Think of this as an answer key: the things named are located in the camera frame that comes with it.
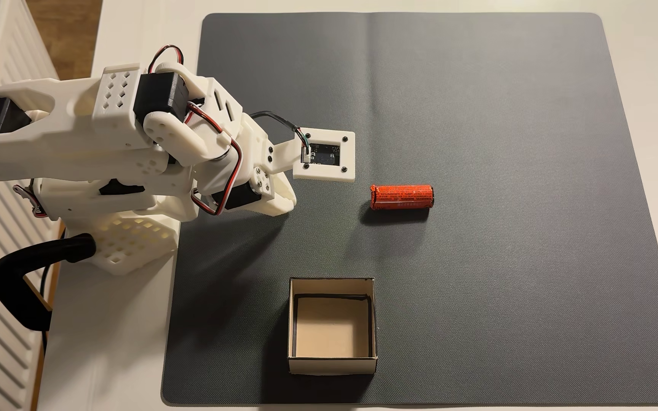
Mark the small open cardboard box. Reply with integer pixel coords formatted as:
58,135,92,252
287,277,378,376

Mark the black table clamp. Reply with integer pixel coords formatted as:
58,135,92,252
0,232,97,332

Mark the grey table mat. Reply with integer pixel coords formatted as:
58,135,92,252
161,12,658,408

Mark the red black servo cable loop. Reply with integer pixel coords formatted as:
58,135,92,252
147,44,185,74

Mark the black camera cable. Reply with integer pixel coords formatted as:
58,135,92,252
248,110,312,164

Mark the red candy roll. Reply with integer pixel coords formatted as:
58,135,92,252
369,183,435,211

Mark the white framed camera box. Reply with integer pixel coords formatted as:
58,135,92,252
292,128,356,183

